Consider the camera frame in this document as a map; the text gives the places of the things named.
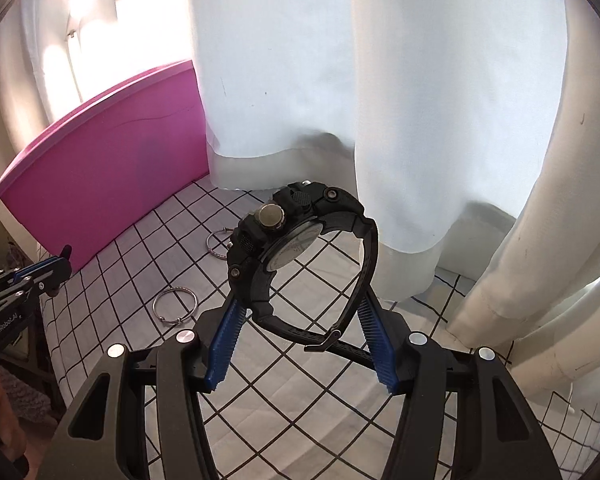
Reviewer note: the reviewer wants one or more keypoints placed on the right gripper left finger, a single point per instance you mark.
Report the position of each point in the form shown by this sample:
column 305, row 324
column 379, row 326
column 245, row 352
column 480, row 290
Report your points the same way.
column 102, row 436

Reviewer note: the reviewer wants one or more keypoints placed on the black grid bedsheet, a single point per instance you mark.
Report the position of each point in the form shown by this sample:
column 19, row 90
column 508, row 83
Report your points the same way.
column 301, row 398

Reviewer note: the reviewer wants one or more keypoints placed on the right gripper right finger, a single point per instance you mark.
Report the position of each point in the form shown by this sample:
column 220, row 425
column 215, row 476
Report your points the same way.
column 496, row 435

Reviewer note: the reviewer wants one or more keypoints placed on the pink plastic bin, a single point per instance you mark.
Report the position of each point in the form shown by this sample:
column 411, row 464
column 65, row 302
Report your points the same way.
column 89, row 176

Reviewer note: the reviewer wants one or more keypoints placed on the white curtain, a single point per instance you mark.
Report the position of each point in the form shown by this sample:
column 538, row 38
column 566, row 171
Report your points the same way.
column 470, row 130

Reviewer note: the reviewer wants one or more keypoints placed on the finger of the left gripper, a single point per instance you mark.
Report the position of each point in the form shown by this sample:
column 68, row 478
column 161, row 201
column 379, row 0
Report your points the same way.
column 48, row 275

